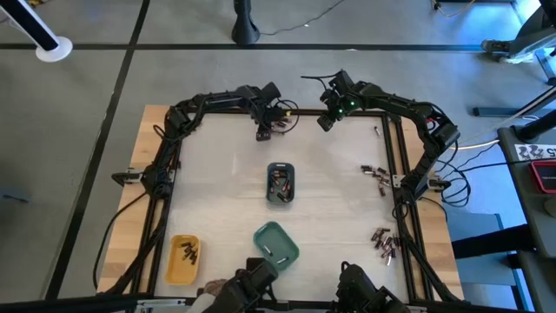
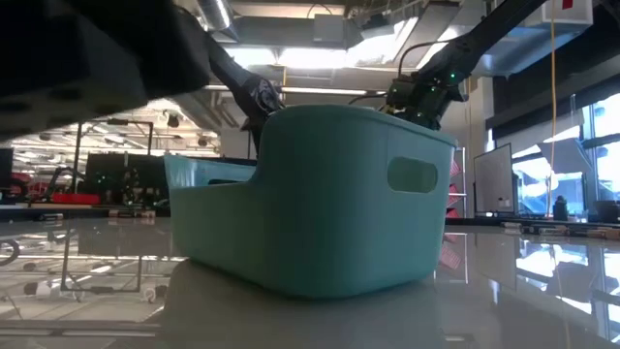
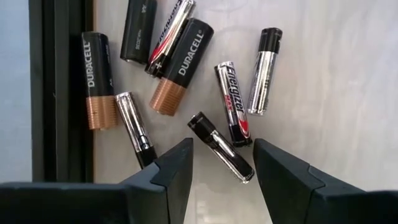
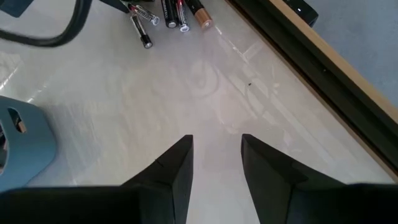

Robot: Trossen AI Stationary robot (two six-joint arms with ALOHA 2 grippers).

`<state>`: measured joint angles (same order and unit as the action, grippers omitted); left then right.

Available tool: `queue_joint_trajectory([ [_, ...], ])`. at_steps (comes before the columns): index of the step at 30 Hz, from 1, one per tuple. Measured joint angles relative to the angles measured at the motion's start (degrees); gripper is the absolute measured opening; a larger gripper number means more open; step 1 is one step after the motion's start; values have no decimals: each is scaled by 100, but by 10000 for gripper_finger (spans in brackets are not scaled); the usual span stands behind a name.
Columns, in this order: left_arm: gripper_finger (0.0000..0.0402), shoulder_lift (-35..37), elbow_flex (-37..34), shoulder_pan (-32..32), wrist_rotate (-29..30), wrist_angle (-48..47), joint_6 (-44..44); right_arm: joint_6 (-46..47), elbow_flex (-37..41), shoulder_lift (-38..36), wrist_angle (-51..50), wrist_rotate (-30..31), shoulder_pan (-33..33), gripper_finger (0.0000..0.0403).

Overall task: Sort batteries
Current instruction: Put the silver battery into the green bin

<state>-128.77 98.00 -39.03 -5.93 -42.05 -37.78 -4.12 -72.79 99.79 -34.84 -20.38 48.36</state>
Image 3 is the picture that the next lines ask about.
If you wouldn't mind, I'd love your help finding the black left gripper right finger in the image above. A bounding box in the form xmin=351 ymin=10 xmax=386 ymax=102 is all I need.
xmin=252 ymin=138 xmax=398 ymax=224

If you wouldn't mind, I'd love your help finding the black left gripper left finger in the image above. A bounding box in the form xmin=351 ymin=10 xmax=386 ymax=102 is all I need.
xmin=0 ymin=137 xmax=195 ymax=224

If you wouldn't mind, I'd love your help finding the black and silver AAA battery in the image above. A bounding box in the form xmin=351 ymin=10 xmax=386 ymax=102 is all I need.
xmin=187 ymin=111 xmax=256 ymax=185

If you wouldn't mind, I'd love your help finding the Energizer Max AAA battery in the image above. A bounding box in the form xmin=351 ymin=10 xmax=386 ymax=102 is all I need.
xmin=213 ymin=60 xmax=253 ymax=148

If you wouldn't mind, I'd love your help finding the silver black-tipped AAA battery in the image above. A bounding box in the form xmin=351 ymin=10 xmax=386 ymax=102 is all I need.
xmin=114 ymin=91 xmax=159 ymax=170
xmin=246 ymin=27 xmax=284 ymax=116

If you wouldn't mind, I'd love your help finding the Duracell copper-black AA battery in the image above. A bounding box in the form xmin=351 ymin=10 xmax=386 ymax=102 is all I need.
xmin=149 ymin=17 xmax=215 ymax=117
xmin=81 ymin=30 xmax=119 ymax=131

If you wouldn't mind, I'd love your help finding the silver Energizer AAA battery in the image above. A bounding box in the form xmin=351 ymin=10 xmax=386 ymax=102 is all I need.
xmin=144 ymin=0 xmax=197 ymax=78

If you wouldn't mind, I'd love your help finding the plain black AA battery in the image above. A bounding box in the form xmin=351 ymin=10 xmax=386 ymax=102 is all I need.
xmin=119 ymin=0 xmax=158 ymax=65

